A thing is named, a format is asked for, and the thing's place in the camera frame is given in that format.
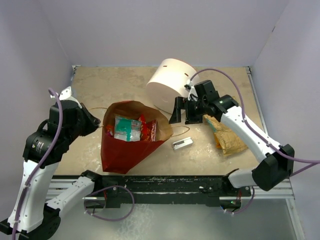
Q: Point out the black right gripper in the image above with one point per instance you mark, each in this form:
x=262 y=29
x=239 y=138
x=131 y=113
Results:
x=181 y=103

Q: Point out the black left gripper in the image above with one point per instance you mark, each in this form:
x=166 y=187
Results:
x=94 y=122

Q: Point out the red paper bag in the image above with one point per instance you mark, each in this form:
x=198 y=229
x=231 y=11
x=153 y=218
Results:
x=119 y=156

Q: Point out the tan snack bag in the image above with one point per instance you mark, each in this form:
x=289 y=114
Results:
x=225 y=139

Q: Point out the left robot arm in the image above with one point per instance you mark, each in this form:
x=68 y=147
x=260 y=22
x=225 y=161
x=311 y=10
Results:
x=34 y=217

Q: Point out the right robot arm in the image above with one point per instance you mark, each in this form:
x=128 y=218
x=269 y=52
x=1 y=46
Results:
x=275 y=160

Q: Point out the white cylindrical bin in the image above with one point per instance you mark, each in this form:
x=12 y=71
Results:
x=168 y=82

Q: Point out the small white stapler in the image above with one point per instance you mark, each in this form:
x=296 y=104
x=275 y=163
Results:
x=182 y=143

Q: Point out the red white snack packet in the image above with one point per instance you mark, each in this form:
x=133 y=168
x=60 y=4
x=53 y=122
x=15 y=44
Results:
x=148 y=129

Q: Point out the teal white snack packet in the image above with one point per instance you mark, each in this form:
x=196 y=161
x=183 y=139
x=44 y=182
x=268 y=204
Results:
x=128 y=130

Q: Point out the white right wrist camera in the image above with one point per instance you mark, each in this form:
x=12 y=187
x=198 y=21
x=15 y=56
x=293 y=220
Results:
x=189 y=87

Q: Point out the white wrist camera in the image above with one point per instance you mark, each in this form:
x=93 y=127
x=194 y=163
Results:
x=189 y=87
x=65 y=95

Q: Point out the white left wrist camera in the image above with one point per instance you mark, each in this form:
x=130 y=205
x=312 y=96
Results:
x=65 y=95

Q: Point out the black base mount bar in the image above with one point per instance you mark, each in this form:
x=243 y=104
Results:
x=208 y=190

